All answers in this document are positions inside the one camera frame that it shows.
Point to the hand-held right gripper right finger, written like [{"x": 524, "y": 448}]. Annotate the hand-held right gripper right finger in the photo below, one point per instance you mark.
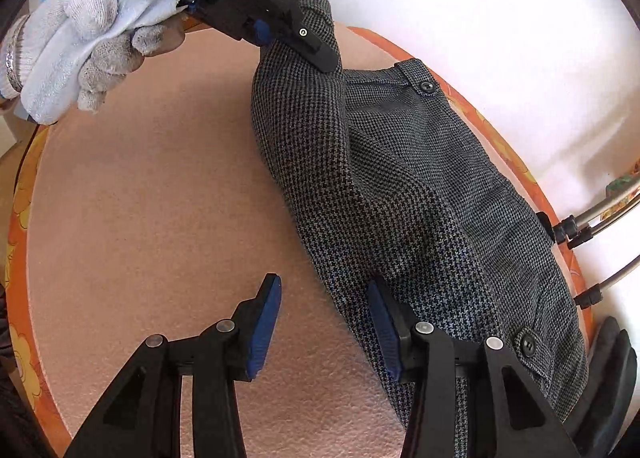
[{"x": 383, "y": 333}]

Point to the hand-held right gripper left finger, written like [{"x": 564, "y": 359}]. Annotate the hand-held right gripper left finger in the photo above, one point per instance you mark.
[{"x": 263, "y": 333}]

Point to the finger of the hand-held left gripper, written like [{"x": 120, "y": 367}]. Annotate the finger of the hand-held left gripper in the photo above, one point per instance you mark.
[{"x": 310, "y": 45}]

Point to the grey houndstooth pants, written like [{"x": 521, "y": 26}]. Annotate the grey houndstooth pants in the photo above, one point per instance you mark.
[{"x": 400, "y": 198}]

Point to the person's left hand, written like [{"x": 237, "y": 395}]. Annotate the person's left hand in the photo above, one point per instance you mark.
[{"x": 65, "y": 38}]

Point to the pink foam mat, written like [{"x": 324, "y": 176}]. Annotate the pink foam mat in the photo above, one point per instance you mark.
[{"x": 150, "y": 198}]

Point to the metal chair tube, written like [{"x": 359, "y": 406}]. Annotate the metal chair tube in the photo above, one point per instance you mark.
[
  {"x": 600, "y": 208},
  {"x": 612, "y": 278},
  {"x": 605, "y": 225}
]

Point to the round table orange floral rim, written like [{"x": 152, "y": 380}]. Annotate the round table orange floral rim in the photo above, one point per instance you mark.
[{"x": 20, "y": 288}]

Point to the green patterned object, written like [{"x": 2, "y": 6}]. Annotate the green patterned object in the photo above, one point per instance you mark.
[{"x": 622, "y": 185}]

